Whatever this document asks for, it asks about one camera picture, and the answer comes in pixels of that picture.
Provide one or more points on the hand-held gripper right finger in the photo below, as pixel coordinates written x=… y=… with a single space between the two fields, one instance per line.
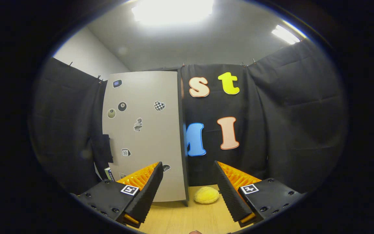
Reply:
x=230 y=195

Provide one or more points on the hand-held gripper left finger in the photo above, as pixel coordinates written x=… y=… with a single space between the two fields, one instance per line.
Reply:
x=146 y=195

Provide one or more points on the beige shoe cabinet door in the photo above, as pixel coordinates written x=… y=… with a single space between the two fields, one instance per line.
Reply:
x=151 y=139

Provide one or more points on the dark grey shoe cabinet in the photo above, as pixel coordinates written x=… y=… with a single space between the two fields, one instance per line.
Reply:
x=183 y=146

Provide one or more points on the yellow plush toy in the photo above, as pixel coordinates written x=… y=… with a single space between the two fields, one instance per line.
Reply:
x=206 y=195

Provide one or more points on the blue green spine book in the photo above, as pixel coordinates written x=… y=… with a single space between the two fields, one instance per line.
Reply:
x=109 y=174

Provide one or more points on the black backdrop cloth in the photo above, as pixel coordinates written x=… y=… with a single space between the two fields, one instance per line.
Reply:
x=287 y=130

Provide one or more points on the large ceiling light panel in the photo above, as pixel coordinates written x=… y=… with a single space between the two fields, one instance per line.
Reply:
x=172 y=11

